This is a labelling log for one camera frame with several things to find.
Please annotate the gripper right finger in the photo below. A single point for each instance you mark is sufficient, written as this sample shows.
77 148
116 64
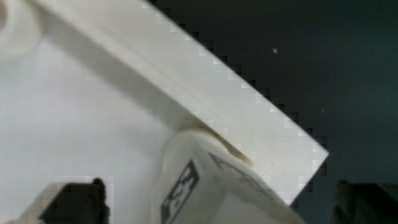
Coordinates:
367 203

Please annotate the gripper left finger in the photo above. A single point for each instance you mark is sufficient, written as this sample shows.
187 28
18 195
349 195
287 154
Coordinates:
70 204

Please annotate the white square tabletop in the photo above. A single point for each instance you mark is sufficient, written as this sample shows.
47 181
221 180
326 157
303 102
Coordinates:
111 82

